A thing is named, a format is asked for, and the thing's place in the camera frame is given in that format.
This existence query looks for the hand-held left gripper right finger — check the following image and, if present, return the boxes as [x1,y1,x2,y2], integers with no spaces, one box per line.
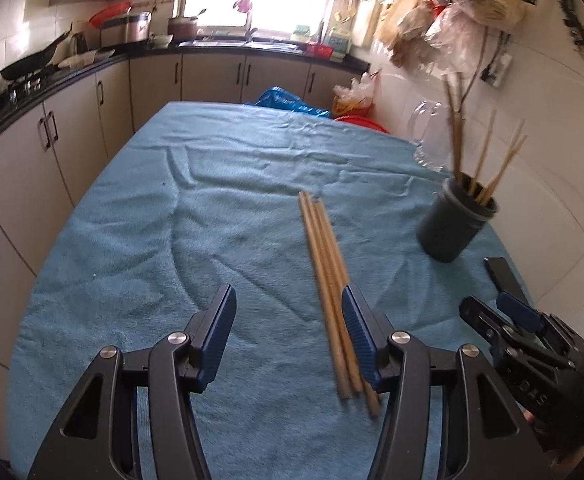
[341,284,553,480]

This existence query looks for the white wall outlet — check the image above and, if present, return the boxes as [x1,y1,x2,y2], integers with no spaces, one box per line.
[481,52,514,86]

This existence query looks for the steel rice cooker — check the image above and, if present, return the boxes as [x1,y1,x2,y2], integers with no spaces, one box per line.
[99,11,153,48]

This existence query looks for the black power cable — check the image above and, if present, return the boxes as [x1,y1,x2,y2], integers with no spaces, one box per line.
[442,25,490,116]

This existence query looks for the black smartphone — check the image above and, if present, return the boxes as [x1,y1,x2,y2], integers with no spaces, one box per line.
[483,257,530,306]

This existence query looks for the red plastic colander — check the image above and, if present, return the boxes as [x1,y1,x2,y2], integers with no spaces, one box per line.
[89,2,132,28]

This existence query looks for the black wok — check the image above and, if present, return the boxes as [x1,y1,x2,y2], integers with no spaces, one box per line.
[0,30,72,81]

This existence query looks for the brown cooking pot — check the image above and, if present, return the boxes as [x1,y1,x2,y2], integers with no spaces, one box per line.
[168,16,200,41]

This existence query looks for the clear bag with yellow contents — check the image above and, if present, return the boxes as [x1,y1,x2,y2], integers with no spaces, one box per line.
[333,72,380,118]

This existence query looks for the red plastic basin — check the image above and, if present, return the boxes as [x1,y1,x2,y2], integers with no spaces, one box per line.
[333,116,389,135]

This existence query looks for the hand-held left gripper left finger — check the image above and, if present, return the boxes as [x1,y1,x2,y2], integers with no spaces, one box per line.
[26,283,237,480]

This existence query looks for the clear glass pitcher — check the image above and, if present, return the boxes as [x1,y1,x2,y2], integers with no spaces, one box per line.
[408,101,455,173]

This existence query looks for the dark grey perforated utensil holder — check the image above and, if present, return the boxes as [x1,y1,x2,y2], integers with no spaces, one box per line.
[416,175,500,263]

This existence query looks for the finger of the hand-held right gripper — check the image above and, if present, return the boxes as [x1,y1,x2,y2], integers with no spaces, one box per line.
[497,291,546,334]
[459,295,517,357]

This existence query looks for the gas stove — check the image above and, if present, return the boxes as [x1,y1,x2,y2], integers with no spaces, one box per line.
[6,72,52,103]

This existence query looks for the long wooden chopstick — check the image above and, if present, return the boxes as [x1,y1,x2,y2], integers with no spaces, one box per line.
[298,191,353,401]
[308,199,365,395]
[316,201,383,418]

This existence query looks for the white detergent container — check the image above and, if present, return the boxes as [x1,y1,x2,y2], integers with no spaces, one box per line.
[328,27,351,56]

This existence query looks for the blue plastic bag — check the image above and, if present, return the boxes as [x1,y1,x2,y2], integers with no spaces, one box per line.
[244,86,333,120]

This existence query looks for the hanging plastic bags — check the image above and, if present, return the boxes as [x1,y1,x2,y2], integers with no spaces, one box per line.
[374,0,528,68]

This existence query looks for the blue terry tablecloth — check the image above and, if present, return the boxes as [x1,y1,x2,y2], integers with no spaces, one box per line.
[6,101,538,480]

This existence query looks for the white dish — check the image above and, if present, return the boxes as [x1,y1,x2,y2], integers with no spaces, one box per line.
[59,50,115,68]

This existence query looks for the bunch of wooden chopsticks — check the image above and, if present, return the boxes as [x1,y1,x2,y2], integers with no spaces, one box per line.
[442,72,529,206]

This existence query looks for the person's right hand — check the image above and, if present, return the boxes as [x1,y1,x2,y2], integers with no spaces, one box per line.
[522,407,584,471]

